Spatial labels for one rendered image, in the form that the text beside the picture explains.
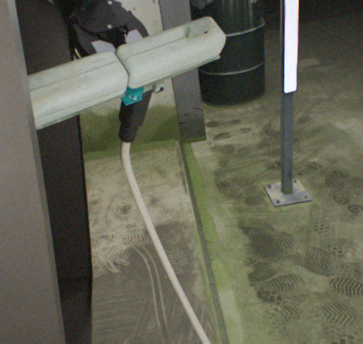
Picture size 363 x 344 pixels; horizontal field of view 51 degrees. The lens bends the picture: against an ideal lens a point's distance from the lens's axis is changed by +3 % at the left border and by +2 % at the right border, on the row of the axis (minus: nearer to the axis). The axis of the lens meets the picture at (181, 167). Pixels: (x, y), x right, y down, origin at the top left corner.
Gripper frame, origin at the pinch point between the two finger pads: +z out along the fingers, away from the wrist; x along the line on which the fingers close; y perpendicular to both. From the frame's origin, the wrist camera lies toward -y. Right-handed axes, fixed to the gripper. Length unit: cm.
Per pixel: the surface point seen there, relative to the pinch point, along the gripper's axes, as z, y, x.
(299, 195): 25, 126, -110
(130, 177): 3.5, 26.7, -0.5
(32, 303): 18.3, -1.0, 23.1
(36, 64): -29.4, 30.5, 3.0
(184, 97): -70, 164, -109
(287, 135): -2, 102, -106
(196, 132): -50, 184, -113
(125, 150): 0.4, 20.0, -0.1
